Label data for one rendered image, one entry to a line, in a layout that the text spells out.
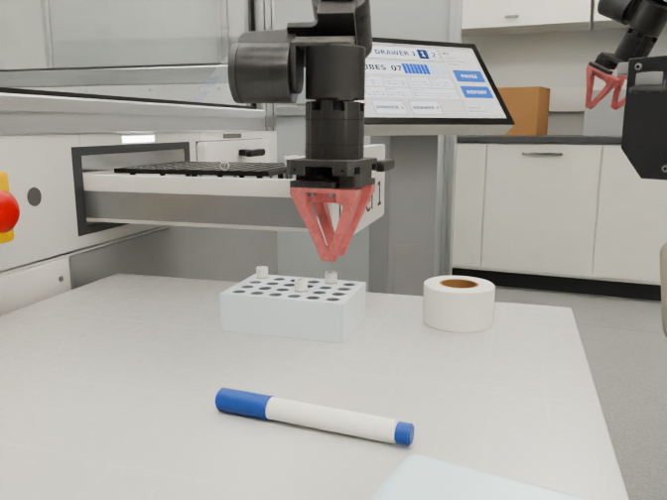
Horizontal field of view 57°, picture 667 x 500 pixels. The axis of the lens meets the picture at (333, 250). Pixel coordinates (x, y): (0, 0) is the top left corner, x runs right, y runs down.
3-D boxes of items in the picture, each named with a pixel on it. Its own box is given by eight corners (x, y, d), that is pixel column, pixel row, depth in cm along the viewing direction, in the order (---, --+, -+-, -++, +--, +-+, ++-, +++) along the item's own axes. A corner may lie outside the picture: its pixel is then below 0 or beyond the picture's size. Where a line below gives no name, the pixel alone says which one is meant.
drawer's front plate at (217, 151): (270, 189, 135) (269, 139, 133) (207, 205, 108) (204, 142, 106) (262, 189, 136) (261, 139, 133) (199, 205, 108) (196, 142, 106)
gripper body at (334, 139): (284, 180, 57) (284, 97, 55) (319, 173, 66) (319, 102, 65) (352, 182, 55) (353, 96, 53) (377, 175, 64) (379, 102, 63)
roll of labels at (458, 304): (445, 336, 58) (447, 296, 57) (410, 315, 64) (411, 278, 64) (507, 327, 60) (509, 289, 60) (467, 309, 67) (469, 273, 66)
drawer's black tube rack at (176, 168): (313, 205, 94) (313, 163, 92) (269, 222, 77) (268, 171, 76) (183, 200, 100) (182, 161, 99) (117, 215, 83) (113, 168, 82)
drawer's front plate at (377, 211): (384, 214, 97) (385, 144, 95) (332, 249, 69) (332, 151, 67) (373, 214, 97) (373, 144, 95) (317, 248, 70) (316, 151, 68)
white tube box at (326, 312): (365, 316, 64) (365, 282, 63) (343, 343, 56) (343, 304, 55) (255, 307, 67) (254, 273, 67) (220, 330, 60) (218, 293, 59)
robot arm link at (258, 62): (358, -32, 59) (363, 42, 67) (241, -28, 61) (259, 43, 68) (345, 55, 53) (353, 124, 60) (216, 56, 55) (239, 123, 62)
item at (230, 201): (370, 206, 95) (370, 167, 94) (321, 233, 71) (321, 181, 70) (145, 197, 106) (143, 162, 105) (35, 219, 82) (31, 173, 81)
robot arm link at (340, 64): (362, 31, 55) (368, 41, 60) (287, 32, 56) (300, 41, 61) (360, 110, 56) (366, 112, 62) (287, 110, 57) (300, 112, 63)
